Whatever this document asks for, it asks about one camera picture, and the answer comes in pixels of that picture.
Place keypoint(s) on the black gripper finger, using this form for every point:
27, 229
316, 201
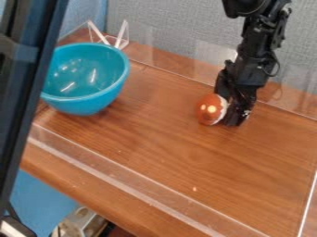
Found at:
242, 100
223, 88

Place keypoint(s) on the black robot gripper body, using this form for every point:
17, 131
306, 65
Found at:
249, 70

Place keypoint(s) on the brown and white toy mushroom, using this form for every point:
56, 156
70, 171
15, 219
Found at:
210, 110

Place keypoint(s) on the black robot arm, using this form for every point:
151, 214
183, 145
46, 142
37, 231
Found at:
264, 26

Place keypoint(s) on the dark blue foreground arm link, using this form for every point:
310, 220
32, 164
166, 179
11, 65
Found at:
28, 36

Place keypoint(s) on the blue plastic bowl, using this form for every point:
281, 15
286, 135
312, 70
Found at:
86, 78

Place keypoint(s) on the black stand leg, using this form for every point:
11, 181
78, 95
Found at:
11, 225

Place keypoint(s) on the clear acrylic barrier frame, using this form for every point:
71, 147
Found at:
170, 178

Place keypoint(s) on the grey metal bracket under table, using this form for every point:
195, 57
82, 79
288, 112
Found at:
83, 223

